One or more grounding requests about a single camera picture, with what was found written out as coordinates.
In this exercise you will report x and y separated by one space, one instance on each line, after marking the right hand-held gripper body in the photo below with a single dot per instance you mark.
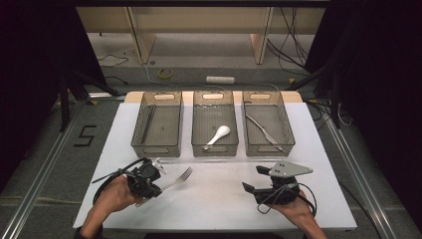
278 194

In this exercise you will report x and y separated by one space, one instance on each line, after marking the person's right hand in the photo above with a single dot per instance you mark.
298 214

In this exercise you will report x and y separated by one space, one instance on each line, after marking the grey translucent plastic bin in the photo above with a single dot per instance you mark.
162 126
275 116
212 114

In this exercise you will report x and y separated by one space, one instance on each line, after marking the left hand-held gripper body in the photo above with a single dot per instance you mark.
142 176

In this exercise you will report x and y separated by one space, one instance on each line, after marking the white plastic spoon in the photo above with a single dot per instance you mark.
223 131

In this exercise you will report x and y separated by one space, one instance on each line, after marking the white power strip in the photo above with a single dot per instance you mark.
220 79

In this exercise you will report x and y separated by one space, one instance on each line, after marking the yellow tape roll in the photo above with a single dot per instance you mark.
165 73

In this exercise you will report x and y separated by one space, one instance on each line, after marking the silver metal fork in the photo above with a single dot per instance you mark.
180 177

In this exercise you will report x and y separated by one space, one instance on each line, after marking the black metal stand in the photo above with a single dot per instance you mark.
335 99
63 99

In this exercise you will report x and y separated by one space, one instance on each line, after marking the aluminium floor rail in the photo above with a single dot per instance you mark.
358 176
40 179

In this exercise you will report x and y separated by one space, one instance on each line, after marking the light wooden desk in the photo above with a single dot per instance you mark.
199 20

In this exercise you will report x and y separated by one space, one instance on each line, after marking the black curtain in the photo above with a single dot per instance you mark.
30 66
381 83

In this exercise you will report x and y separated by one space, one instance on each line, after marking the person's left hand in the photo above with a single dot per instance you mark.
116 195

